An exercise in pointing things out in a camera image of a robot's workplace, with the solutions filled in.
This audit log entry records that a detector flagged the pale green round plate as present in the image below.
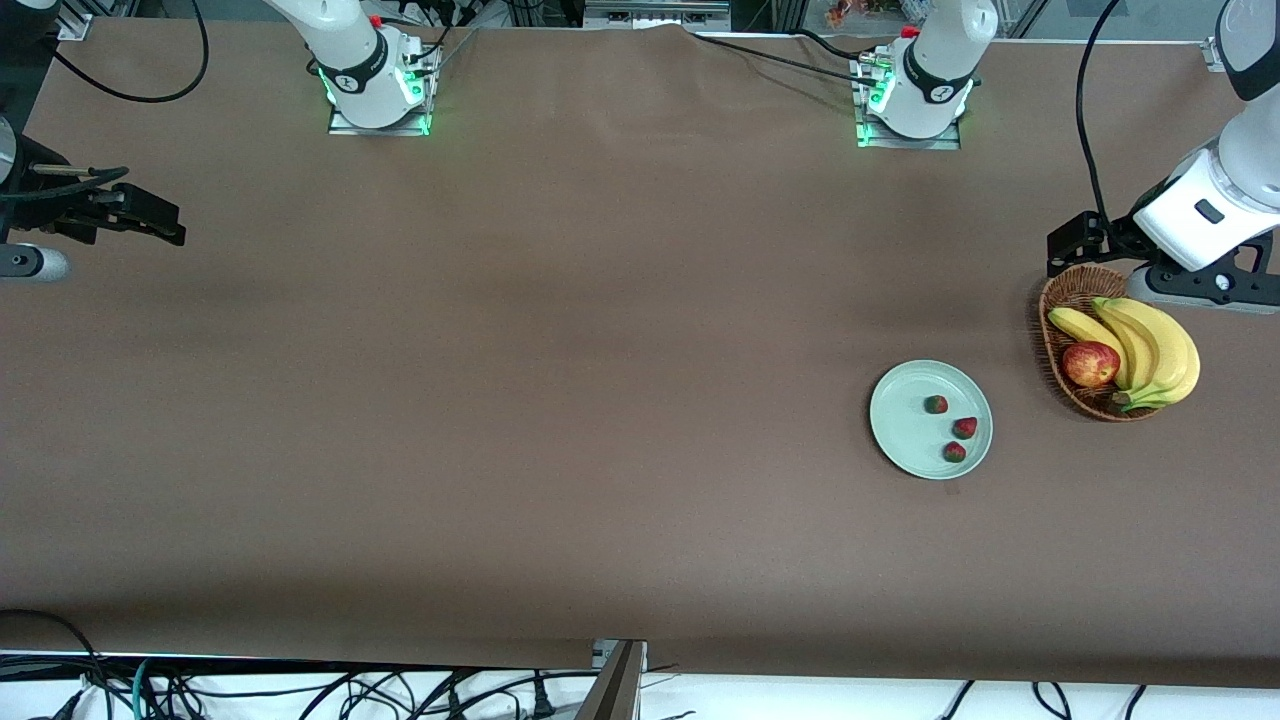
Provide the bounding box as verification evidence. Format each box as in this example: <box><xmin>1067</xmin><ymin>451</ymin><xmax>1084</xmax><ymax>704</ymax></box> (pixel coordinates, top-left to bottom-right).
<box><xmin>869</xmin><ymin>359</ymin><xmax>995</xmax><ymax>481</ymax></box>

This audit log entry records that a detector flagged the brown wicker basket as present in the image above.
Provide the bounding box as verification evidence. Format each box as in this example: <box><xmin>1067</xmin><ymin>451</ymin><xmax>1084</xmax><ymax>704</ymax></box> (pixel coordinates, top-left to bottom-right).
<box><xmin>1038</xmin><ymin>264</ymin><xmax>1161</xmax><ymax>423</ymax></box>

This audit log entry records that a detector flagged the yellow banana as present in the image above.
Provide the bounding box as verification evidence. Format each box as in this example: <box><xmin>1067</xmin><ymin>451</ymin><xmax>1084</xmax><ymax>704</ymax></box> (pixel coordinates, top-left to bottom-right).
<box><xmin>1108</xmin><ymin>300</ymin><xmax>1201</xmax><ymax>413</ymax></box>
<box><xmin>1047</xmin><ymin>306</ymin><xmax>1133</xmax><ymax>391</ymax></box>
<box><xmin>1090</xmin><ymin>296</ymin><xmax>1163</xmax><ymax>393</ymax></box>

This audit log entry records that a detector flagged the red apple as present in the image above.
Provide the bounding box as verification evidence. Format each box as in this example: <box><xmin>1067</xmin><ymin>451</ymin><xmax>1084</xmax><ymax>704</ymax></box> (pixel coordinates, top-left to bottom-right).
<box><xmin>1062</xmin><ymin>340</ymin><xmax>1122</xmax><ymax>389</ymax></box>

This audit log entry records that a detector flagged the brown table cover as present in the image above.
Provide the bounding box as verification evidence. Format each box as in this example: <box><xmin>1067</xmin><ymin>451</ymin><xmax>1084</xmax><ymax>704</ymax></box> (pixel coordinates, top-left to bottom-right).
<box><xmin>0</xmin><ymin>18</ymin><xmax>1280</xmax><ymax>691</ymax></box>

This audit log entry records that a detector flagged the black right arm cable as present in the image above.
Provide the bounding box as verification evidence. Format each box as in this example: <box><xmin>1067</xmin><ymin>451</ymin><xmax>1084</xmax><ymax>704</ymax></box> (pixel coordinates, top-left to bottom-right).
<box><xmin>50</xmin><ymin>0</ymin><xmax>211</xmax><ymax>104</ymax></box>

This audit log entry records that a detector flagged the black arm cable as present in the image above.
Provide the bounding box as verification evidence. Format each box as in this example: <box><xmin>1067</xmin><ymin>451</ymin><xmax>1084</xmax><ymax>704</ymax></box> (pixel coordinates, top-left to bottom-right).
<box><xmin>1075</xmin><ymin>0</ymin><xmax>1126</xmax><ymax>216</ymax></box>
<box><xmin>50</xmin><ymin>0</ymin><xmax>211</xmax><ymax>104</ymax></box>

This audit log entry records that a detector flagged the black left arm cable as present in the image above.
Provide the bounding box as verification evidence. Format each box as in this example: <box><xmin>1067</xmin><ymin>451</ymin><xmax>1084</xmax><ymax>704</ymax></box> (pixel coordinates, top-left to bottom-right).
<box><xmin>1075</xmin><ymin>0</ymin><xmax>1126</xmax><ymax>216</ymax></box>

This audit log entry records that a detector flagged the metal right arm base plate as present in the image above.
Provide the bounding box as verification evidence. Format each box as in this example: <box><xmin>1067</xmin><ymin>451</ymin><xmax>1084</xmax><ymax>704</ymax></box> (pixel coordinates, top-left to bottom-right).
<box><xmin>327</xmin><ymin>45</ymin><xmax>441</xmax><ymax>137</ymax></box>

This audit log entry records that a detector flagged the black cable on table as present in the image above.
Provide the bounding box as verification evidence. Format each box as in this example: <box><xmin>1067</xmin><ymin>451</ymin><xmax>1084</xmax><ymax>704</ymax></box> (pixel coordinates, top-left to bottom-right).
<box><xmin>690</xmin><ymin>28</ymin><xmax>883</xmax><ymax>89</ymax></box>

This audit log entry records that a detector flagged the thick black floor cable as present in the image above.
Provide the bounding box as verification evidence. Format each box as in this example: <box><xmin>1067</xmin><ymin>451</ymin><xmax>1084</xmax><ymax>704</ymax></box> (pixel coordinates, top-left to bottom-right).
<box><xmin>0</xmin><ymin>608</ymin><xmax>113</xmax><ymax>720</ymax></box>

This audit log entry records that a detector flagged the aluminium frame rail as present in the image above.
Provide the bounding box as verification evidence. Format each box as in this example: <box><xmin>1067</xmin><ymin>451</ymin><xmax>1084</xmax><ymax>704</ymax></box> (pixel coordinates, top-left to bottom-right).
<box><xmin>583</xmin><ymin>0</ymin><xmax>733</xmax><ymax>31</ymax></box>

